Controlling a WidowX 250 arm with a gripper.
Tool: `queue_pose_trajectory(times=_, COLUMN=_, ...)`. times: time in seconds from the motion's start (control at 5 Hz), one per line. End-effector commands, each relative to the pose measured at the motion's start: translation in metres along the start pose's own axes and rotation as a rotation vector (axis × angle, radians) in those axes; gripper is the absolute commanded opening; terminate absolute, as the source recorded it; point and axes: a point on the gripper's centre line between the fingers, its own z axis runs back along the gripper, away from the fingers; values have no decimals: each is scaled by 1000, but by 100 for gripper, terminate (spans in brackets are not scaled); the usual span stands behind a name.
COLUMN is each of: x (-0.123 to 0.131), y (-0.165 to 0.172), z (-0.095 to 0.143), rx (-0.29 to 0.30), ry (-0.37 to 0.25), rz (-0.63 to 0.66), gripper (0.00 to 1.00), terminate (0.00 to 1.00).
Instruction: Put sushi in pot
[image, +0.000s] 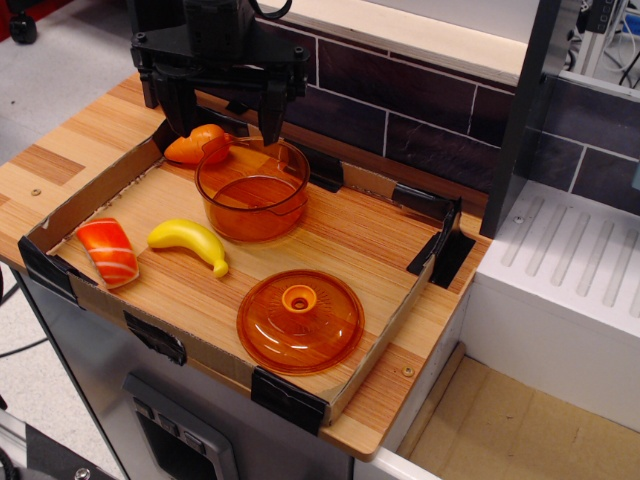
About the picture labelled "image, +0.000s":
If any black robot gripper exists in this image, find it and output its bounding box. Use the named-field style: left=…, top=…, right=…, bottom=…
left=131, top=1, right=310, bottom=145

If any salmon sushi toy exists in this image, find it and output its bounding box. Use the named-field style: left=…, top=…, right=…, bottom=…
left=76, top=218, right=140, bottom=289

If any orange transparent pot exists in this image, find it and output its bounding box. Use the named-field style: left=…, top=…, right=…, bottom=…
left=195, top=137, right=310, bottom=243

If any cardboard fence with black tape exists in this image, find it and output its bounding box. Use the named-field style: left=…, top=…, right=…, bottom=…
left=18, top=124, right=489, bottom=453

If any orange transparent pot lid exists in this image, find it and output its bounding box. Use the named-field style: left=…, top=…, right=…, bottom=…
left=236, top=269, right=365, bottom=375

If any orange toy carrot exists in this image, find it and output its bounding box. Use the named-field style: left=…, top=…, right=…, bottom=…
left=164, top=124, right=234, bottom=165

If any yellow toy banana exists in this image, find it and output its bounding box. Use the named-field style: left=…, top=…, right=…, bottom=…
left=147, top=218, right=229, bottom=278

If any black caster wheel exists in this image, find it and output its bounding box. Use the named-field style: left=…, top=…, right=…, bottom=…
left=9, top=12, right=38, bottom=45

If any white sink drainboard unit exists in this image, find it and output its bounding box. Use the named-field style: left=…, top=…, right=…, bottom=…
left=461, top=182, right=639, bottom=429

